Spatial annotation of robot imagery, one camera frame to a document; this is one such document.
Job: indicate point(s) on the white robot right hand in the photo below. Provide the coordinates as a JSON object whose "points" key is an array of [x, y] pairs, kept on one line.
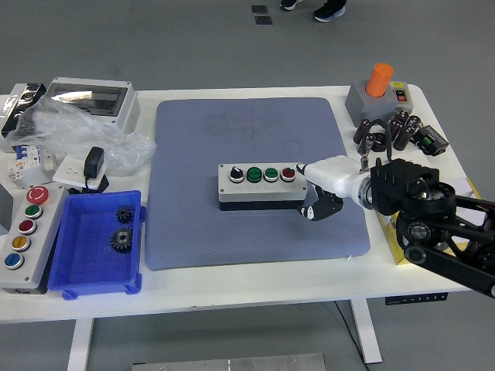
{"points": [[332, 174]]}

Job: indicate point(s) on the grey four-button control box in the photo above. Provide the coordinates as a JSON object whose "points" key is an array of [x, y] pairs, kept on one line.
{"points": [[255, 191]]}

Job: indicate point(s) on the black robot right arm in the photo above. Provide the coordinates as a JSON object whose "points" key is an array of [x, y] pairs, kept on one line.
{"points": [[425, 216]]}

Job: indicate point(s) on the grey five-button control box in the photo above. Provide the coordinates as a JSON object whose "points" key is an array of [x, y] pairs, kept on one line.
{"points": [[33, 247]]}

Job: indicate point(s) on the dark brown capacitor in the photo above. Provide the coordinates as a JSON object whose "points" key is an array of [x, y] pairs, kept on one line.
{"points": [[414, 123], [395, 130], [401, 116], [360, 131], [369, 143], [403, 138]]}

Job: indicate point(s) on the white and yellow cardboard box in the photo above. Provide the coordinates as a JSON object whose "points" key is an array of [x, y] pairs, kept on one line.
{"points": [[390, 239]]}

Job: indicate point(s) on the orange cylinder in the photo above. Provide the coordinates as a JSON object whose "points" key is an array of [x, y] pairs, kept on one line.
{"points": [[379, 79]]}

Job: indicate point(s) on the black module green terminal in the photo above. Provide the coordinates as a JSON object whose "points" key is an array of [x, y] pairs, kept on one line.
{"points": [[433, 139]]}

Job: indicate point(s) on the grey-blue mat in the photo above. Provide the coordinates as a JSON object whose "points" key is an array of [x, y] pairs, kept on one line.
{"points": [[209, 239]]}

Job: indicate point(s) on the black table control panel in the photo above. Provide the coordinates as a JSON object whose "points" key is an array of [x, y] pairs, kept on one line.
{"points": [[415, 298]]}

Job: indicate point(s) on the white table leg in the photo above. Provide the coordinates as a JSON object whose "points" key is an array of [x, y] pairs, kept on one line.
{"points": [[79, 344], [367, 332]]}

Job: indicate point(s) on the black sneaker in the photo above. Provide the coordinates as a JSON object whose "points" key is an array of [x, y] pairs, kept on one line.
{"points": [[328, 11], [291, 4]]}

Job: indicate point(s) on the black floor hatch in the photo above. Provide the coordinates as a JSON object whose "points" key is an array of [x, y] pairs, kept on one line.
{"points": [[263, 20], [258, 9]]}

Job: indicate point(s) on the small black gear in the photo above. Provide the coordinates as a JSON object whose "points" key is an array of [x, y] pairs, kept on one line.
{"points": [[124, 215]]}

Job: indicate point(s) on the grey metal plate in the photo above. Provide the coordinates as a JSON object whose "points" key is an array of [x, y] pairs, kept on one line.
{"points": [[228, 363]]}

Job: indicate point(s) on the grey distribution box clear cover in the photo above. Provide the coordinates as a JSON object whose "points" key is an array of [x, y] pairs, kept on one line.
{"points": [[123, 104]]}

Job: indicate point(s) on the large black gear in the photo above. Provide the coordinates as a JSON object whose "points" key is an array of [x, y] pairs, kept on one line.
{"points": [[121, 240]]}

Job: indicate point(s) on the black power adapter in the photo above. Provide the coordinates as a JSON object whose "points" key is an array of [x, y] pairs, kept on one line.
{"points": [[94, 160]]}

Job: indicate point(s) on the clear plastic bag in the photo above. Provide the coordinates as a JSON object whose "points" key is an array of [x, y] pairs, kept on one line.
{"points": [[77, 131]]}

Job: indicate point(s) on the blue plastic bin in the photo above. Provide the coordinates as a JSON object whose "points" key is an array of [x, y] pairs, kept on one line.
{"points": [[89, 263]]}

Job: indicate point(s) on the white circuit breaker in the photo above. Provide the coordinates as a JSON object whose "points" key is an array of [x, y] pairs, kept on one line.
{"points": [[23, 160]]}

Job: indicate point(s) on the white box with black lid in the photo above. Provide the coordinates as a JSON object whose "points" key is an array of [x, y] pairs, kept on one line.
{"points": [[15, 100]]}

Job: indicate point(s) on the white wall switch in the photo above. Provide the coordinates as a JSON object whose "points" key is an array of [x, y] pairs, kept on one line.
{"points": [[406, 155]]}

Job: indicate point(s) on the grey switch box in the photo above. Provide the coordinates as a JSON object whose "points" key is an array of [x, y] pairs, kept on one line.
{"points": [[371, 106]]}

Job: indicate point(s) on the white wall socket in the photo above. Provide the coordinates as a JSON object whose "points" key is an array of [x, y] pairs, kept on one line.
{"points": [[67, 170]]}

